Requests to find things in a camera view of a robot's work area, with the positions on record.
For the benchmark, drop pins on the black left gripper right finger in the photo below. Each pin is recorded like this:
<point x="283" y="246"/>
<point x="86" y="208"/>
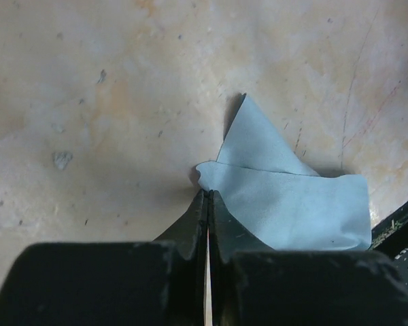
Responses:
<point x="253" y="284"/>

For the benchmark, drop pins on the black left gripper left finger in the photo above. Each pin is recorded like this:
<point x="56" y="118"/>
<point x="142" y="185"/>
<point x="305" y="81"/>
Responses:
<point x="161" y="282"/>

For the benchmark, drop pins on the small light blue cloth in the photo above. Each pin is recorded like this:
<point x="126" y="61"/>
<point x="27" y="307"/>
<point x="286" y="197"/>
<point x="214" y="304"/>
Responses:
<point x="279" y="199"/>

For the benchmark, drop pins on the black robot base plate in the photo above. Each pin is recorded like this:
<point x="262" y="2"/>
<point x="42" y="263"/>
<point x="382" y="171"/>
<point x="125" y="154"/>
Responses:
<point x="390" y="237"/>

